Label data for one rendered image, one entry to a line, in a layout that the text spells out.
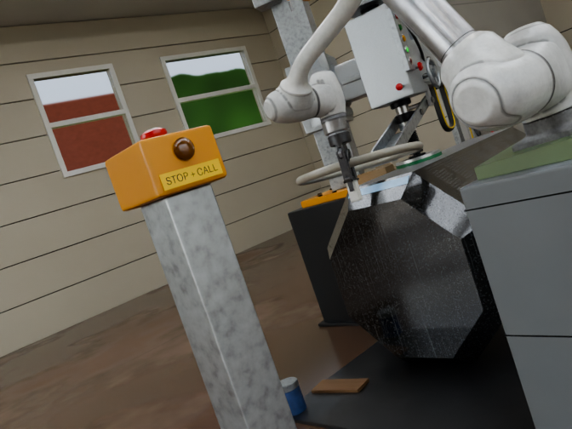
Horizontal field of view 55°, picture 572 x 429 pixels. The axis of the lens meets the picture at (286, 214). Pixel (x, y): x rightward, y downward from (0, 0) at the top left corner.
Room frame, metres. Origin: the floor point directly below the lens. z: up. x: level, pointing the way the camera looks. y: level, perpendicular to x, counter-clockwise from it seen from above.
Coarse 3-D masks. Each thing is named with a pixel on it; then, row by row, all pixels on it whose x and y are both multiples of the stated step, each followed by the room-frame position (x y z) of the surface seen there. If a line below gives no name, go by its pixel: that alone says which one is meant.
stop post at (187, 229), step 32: (192, 128) 0.79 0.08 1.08; (128, 160) 0.76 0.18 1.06; (160, 160) 0.74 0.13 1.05; (192, 160) 0.77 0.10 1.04; (128, 192) 0.78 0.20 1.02; (160, 192) 0.73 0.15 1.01; (192, 192) 0.78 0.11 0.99; (160, 224) 0.78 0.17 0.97; (192, 224) 0.77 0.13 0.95; (224, 224) 0.80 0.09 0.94; (160, 256) 0.80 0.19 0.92; (192, 256) 0.76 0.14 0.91; (224, 256) 0.79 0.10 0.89; (192, 288) 0.76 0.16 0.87; (224, 288) 0.78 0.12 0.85; (192, 320) 0.79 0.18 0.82; (224, 320) 0.77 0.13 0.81; (256, 320) 0.80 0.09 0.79; (224, 352) 0.76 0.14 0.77; (256, 352) 0.79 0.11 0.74; (224, 384) 0.77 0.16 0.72; (256, 384) 0.78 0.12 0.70; (224, 416) 0.79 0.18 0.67; (256, 416) 0.76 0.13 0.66; (288, 416) 0.80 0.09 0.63
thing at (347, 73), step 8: (336, 64) 3.29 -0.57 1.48; (344, 64) 3.22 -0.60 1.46; (352, 64) 3.20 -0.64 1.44; (312, 72) 3.20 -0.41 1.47; (336, 72) 3.24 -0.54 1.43; (344, 72) 3.22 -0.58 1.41; (352, 72) 3.21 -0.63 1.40; (344, 80) 3.22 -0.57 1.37; (352, 80) 3.20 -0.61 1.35; (360, 80) 3.20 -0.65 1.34; (344, 88) 3.23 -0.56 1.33; (352, 88) 3.22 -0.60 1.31; (360, 88) 3.20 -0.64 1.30; (344, 96) 3.24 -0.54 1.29; (352, 96) 3.22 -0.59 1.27; (360, 96) 3.22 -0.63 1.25
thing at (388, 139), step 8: (424, 96) 2.76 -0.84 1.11; (416, 104) 2.76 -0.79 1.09; (424, 104) 2.70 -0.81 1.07; (416, 112) 2.57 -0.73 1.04; (424, 112) 2.67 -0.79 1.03; (392, 120) 2.63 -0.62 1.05; (416, 120) 2.55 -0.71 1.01; (392, 128) 2.59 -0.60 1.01; (408, 128) 2.43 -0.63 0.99; (384, 136) 2.47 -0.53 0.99; (392, 136) 2.54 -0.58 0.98; (400, 136) 2.33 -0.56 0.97; (408, 136) 2.40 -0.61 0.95; (376, 144) 2.39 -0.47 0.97; (384, 144) 2.45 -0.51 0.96; (392, 144) 2.43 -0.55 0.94; (400, 144) 2.30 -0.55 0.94
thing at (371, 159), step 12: (408, 144) 1.88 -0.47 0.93; (420, 144) 1.95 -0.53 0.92; (360, 156) 1.83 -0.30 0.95; (372, 156) 1.83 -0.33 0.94; (384, 156) 1.84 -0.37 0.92; (396, 156) 2.20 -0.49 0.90; (324, 168) 1.88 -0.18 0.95; (336, 168) 1.85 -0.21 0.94; (360, 168) 2.28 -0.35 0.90; (300, 180) 1.99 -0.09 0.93; (312, 180) 2.20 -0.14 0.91
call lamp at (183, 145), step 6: (180, 138) 0.76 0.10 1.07; (186, 138) 0.76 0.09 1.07; (174, 144) 0.75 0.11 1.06; (180, 144) 0.75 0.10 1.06; (186, 144) 0.75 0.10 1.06; (192, 144) 0.76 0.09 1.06; (174, 150) 0.75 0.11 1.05; (180, 150) 0.75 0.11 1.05; (186, 150) 0.75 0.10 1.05; (192, 150) 0.76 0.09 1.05; (180, 156) 0.75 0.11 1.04; (186, 156) 0.75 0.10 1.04; (192, 156) 0.76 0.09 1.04
